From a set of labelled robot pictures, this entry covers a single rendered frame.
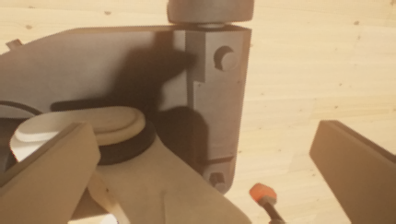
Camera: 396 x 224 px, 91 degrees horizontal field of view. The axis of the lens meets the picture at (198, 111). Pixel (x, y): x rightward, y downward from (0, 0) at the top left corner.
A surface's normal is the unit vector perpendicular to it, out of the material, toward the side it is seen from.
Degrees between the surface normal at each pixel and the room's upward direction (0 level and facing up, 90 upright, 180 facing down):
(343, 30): 0
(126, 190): 90
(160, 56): 0
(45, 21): 0
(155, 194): 90
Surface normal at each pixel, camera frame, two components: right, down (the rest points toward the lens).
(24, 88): 0.22, 0.47
